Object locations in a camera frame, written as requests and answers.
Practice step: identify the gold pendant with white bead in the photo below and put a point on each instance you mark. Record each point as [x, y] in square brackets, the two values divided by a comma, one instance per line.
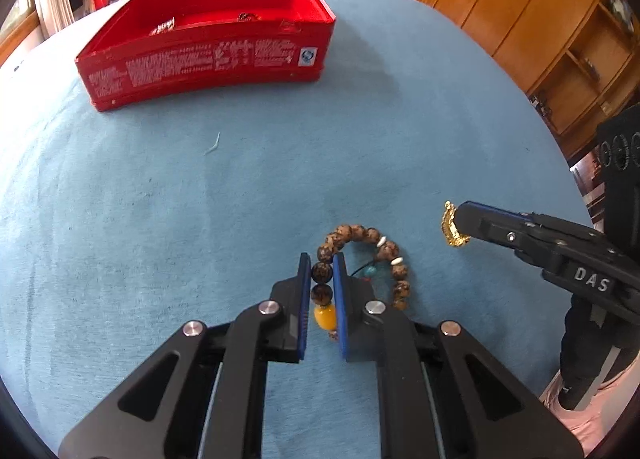
[450, 234]

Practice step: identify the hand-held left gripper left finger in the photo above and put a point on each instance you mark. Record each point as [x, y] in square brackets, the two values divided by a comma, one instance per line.
[301, 306]

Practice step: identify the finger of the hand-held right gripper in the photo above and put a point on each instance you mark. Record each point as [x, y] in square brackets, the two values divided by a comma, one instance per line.
[500, 231]

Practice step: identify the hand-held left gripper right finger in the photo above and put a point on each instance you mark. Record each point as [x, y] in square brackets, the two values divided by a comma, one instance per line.
[342, 306]

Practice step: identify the wooden wardrobe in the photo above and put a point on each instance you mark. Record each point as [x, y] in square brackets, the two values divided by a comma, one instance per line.
[525, 14]

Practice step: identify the person's pink clothing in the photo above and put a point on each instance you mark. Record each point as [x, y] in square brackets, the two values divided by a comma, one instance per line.
[600, 419]

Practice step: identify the red cardboard box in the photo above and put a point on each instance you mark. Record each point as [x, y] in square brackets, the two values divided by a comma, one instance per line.
[200, 64]

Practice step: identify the loose pale thread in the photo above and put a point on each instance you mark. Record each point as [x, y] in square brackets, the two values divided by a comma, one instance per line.
[214, 144]

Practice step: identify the blue blanket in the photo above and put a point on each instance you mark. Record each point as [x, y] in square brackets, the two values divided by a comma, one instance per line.
[400, 139]

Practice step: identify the wooden framed window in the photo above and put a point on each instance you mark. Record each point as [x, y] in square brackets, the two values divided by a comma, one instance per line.
[17, 29]

